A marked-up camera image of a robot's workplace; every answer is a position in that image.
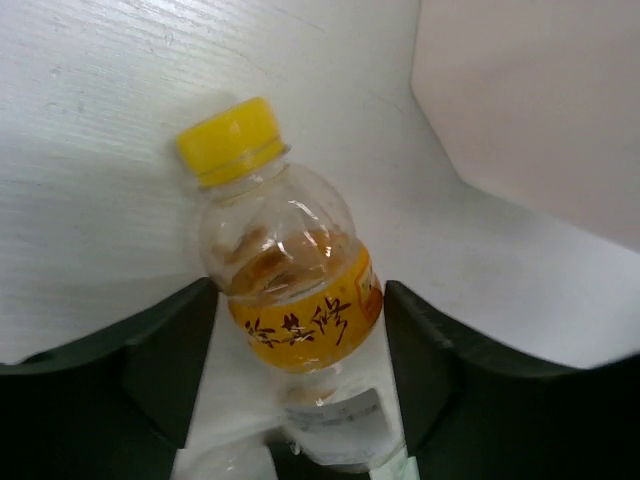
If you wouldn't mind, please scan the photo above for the white octagonal plastic bin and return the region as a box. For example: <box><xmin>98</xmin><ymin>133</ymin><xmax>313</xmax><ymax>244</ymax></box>
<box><xmin>411</xmin><ymin>1</ymin><xmax>639</xmax><ymax>250</ymax></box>

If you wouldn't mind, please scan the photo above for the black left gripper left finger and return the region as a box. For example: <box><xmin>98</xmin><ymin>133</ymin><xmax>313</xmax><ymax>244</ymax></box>
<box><xmin>1</xmin><ymin>278</ymin><xmax>218</xmax><ymax>479</ymax></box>

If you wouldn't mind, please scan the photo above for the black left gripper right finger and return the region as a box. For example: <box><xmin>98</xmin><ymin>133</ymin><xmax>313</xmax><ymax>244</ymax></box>
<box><xmin>384</xmin><ymin>280</ymin><xmax>639</xmax><ymax>479</ymax></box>

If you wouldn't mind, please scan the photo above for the clear bottle yellow cap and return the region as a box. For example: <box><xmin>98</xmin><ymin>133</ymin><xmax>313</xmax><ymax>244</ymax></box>
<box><xmin>176</xmin><ymin>97</ymin><xmax>406</xmax><ymax>473</ymax></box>

